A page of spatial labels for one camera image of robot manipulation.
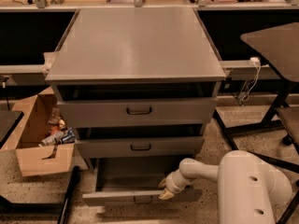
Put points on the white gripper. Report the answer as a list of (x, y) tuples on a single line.
[(171, 183)]

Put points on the grey bottom drawer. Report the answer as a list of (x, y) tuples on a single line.
[(131, 180)]

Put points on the grey drawer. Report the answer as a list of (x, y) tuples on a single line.
[(139, 147), (131, 180), (137, 112)]

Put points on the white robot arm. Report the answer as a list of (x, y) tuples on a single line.
[(248, 187)]

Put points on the grey middle drawer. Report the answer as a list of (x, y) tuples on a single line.
[(139, 147)]

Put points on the grey top drawer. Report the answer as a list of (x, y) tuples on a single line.
[(137, 112)]

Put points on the grey metal drawer cabinet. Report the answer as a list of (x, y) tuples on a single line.
[(127, 53)]

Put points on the crumpled snack wrappers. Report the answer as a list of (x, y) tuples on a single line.
[(59, 133)]

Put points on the brown cardboard box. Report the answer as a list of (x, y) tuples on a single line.
[(30, 131)]

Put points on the dark round side table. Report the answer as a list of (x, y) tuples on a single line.
[(280, 47)]

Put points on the white power adapter with cable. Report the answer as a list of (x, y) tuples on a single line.
[(249, 84)]

